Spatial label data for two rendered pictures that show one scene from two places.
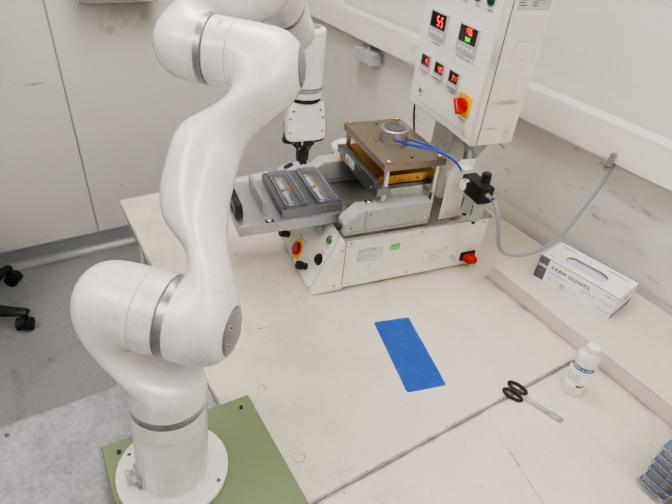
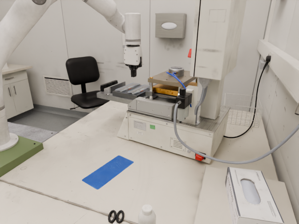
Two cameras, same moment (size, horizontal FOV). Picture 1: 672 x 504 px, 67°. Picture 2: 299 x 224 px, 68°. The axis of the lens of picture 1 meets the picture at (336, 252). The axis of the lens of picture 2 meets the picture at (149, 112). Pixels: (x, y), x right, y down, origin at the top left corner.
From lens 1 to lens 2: 1.14 m
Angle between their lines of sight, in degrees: 49
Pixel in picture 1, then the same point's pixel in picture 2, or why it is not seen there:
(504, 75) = (204, 31)
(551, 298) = (213, 197)
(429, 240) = (172, 131)
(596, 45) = not seen: outside the picture
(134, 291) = not seen: outside the picture
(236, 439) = (17, 148)
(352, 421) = (51, 172)
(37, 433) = (10, 126)
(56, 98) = (146, 70)
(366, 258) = (138, 127)
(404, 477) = (26, 198)
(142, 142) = not seen: hidden behind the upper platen
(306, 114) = (129, 51)
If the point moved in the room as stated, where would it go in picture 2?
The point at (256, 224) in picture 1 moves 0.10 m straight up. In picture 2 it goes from (102, 94) to (101, 77)
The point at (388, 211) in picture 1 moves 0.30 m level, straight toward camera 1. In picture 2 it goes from (147, 103) to (86, 114)
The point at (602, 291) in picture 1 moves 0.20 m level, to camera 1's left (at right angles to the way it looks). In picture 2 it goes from (235, 205) to (187, 170)
